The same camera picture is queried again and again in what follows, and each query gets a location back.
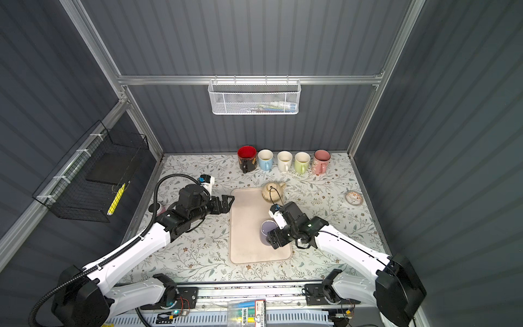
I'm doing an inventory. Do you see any purple ceramic mug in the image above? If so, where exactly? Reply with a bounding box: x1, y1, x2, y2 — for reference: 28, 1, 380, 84
260, 219, 278, 246

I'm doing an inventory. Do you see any light green mug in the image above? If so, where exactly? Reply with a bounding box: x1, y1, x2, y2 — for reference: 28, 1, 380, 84
294, 152, 311, 174

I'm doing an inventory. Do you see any white ceramic mug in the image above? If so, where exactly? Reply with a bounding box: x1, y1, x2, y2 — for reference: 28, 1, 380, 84
277, 151, 293, 172

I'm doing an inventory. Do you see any pink ceramic mug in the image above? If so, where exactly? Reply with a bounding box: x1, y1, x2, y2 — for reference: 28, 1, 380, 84
313, 149, 331, 175

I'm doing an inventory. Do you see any black floral mug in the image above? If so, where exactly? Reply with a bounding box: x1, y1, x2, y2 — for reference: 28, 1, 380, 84
237, 146, 257, 174

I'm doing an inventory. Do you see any light blue mug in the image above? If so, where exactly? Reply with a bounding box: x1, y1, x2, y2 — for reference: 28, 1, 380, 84
258, 149, 274, 172

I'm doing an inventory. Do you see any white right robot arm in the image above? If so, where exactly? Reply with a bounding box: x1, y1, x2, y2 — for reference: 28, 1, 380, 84
266, 202, 427, 326

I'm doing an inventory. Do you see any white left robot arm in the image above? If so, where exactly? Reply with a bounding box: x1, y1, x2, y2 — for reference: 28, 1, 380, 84
28, 174, 235, 326

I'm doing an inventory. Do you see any small black round disc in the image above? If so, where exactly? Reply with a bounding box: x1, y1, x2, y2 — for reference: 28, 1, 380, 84
148, 202, 162, 215

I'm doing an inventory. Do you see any beige plastic tray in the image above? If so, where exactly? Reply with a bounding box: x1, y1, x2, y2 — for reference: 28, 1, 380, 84
229, 187, 292, 265

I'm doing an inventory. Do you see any clear tape roll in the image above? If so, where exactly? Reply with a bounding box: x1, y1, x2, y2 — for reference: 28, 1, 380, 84
345, 190, 364, 207

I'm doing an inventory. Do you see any yellow marker pen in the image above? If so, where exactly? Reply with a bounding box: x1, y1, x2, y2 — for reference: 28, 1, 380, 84
106, 183, 127, 216

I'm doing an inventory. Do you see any clear box of markers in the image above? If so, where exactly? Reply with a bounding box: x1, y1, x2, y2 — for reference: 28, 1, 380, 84
227, 299, 267, 327

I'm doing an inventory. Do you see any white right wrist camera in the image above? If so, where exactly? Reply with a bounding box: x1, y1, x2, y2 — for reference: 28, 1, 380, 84
269, 204, 287, 230

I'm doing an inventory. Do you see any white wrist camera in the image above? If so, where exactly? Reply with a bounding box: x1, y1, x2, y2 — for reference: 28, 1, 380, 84
198, 174, 215, 196
269, 204, 287, 230

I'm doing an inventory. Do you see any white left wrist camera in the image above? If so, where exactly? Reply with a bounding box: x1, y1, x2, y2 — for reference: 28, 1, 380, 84
198, 174, 215, 196

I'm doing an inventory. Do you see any black wire basket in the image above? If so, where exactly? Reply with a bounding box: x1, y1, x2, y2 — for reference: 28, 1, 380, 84
33, 124, 149, 223

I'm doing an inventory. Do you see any white wire basket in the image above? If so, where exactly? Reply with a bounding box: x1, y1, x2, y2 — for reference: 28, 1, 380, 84
208, 77, 302, 115

